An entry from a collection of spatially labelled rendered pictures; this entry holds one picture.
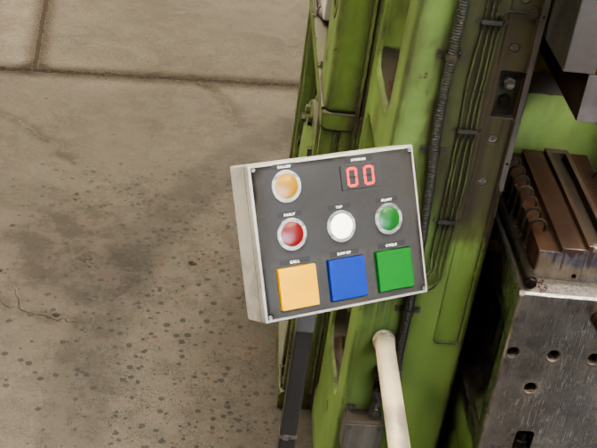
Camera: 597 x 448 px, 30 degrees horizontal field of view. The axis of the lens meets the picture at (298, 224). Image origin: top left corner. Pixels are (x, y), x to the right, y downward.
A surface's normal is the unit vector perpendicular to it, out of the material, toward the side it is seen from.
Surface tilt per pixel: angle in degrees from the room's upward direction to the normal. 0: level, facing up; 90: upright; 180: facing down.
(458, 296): 90
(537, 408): 90
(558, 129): 90
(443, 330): 90
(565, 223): 0
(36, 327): 0
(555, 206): 0
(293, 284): 60
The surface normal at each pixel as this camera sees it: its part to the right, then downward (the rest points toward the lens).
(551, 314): 0.02, 0.53
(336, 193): 0.44, 0.03
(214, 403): 0.12, -0.84
